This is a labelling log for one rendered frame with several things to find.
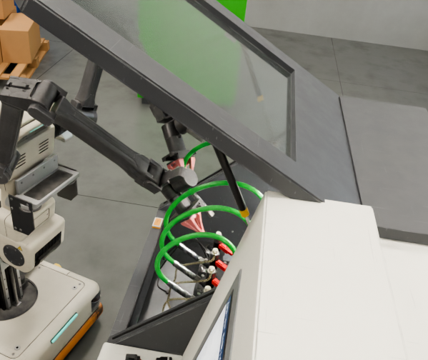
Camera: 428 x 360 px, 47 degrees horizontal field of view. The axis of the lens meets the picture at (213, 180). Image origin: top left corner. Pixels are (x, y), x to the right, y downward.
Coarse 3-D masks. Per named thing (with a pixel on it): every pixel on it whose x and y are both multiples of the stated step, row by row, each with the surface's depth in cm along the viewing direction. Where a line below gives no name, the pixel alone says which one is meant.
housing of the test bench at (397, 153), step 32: (352, 128) 143; (384, 128) 145; (416, 128) 147; (352, 160) 127; (384, 160) 128; (416, 160) 130; (384, 192) 115; (416, 192) 117; (384, 224) 105; (416, 224) 106; (384, 256) 101; (416, 256) 101; (416, 288) 94; (416, 320) 87; (416, 352) 81
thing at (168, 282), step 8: (200, 232) 125; (208, 232) 125; (176, 240) 127; (184, 240) 126; (224, 240) 125; (168, 248) 128; (232, 248) 126; (160, 256) 130; (160, 272) 134; (168, 280) 135; (176, 288) 136; (184, 296) 137; (192, 296) 137
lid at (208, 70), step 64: (64, 0) 92; (128, 0) 115; (192, 0) 145; (128, 64) 90; (192, 64) 112; (256, 64) 140; (192, 128) 95; (256, 128) 110; (320, 128) 130; (320, 192) 103
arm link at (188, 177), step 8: (176, 168) 147; (184, 168) 146; (168, 176) 148; (176, 176) 145; (184, 176) 145; (192, 176) 148; (144, 184) 147; (152, 184) 146; (160, 184) 149; (176, 184) 147; (184, 184) 146; (192, 184) 146; (152, 192) 149
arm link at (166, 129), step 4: (172, 120) 161; (164, 124) 162; (168, 124) 162; (172, 124) 162; (164, 128) 162; (168, 128) 161; (172, 128) 161; (164, 132) 162; (168, 132) 161; (172, 132) 161; (176, 132) 162; (164, 136) 163; (168, 136) 161
